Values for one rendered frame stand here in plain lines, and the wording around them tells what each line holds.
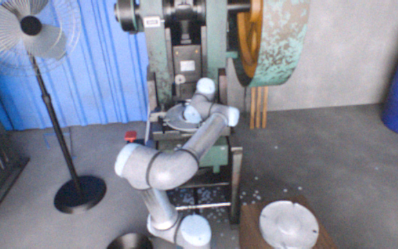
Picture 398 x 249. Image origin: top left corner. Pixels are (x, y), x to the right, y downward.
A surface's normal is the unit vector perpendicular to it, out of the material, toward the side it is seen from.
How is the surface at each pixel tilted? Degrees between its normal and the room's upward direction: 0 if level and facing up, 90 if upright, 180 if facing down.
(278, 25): 88
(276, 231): 0
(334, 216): 0
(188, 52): 90
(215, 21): 90
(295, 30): 91
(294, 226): 0
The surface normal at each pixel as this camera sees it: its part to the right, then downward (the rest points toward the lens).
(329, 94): 0.08, 0.54
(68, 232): -0.04, -0.83
